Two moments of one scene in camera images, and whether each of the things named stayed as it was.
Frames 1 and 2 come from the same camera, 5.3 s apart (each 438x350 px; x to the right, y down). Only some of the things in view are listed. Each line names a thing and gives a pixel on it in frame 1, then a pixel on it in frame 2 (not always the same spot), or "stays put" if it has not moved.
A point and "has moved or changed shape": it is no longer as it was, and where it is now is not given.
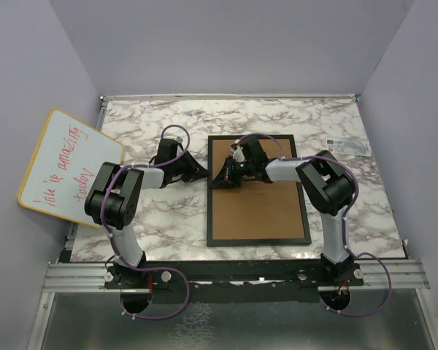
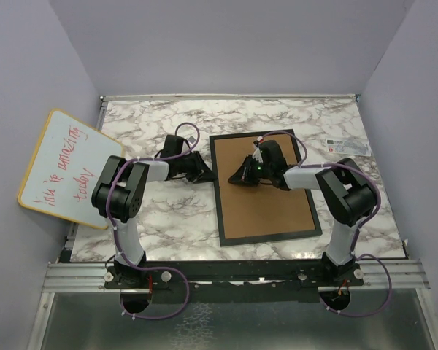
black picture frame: [210, 242] has moved or changed shape
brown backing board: [255, 209] has moved or changed shape
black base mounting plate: [233, 282] stays put
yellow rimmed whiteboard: [68, 157] stays put
